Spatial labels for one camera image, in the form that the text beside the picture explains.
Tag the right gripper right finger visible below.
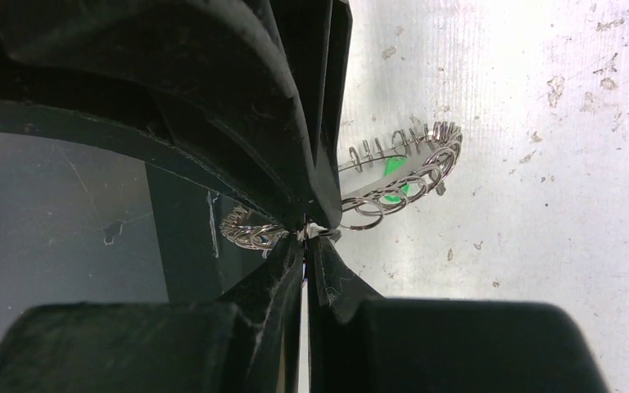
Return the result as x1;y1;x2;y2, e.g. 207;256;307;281
305;237;607;392

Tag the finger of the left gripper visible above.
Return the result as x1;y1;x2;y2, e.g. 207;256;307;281
0;1;315;229
270;0;353;228

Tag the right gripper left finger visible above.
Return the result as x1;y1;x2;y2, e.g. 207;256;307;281
0;238;305;392

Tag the metal keyring chain loop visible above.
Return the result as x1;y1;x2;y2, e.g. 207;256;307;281
219;120;464;253

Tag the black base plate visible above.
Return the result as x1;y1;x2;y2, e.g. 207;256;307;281
146;165;265;303

